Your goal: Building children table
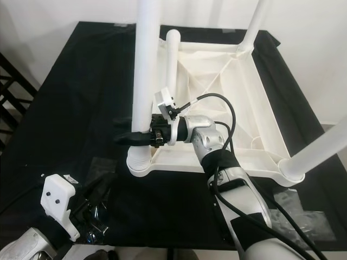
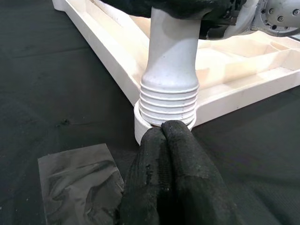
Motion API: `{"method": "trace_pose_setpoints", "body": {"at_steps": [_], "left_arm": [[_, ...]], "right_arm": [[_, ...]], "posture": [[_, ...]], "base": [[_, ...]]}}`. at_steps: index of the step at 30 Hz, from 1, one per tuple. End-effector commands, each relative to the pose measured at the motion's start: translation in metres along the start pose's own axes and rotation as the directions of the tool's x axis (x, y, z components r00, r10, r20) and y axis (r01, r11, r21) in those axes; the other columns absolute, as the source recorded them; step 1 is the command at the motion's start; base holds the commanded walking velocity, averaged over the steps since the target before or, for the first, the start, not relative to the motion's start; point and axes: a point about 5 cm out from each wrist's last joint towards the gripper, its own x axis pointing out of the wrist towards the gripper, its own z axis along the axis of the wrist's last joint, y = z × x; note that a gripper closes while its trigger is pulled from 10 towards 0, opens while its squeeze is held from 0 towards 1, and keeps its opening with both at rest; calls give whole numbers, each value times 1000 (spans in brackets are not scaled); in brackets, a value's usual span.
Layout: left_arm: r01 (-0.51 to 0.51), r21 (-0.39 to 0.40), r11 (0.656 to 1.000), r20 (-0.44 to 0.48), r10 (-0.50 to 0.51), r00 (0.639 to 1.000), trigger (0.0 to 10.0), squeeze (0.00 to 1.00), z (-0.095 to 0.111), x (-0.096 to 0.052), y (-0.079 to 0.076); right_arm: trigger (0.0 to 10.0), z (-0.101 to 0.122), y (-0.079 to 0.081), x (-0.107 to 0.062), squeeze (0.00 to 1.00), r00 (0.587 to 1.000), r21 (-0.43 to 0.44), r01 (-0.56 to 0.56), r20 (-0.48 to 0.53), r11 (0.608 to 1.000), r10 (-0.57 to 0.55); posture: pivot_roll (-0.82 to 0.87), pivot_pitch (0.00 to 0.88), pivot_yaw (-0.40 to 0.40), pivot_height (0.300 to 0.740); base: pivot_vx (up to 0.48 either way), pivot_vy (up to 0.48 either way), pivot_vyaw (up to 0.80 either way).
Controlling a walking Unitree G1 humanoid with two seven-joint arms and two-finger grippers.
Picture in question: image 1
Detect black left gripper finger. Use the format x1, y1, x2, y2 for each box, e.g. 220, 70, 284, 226
89, 173, 114, 198

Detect cream plastic children table top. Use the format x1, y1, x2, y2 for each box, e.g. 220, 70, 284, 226
126, 35, 307, 187

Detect clear plastic wrap scrap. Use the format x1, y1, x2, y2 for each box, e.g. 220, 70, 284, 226
266, 190, 337, 239
87, 157, 117, 174

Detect black tablecloth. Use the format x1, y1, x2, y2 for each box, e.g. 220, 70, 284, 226
0, 22, 347, 251

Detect black round stool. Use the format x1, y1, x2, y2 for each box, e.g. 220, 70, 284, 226
0, 51, 40, 150

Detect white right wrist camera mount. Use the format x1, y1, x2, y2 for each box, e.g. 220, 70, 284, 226
153, 88, 188, 122

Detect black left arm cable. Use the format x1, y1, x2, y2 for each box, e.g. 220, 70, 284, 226
0, 181, 49, 217

